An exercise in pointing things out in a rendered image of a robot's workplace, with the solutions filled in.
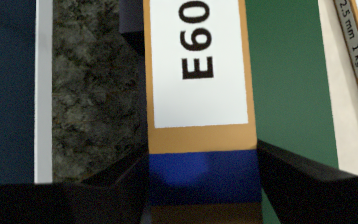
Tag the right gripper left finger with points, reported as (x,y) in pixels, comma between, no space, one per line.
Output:
(115,195)

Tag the green flat rectangular platform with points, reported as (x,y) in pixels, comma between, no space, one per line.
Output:
(291,94)

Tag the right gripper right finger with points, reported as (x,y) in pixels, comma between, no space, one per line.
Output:
(304,191)

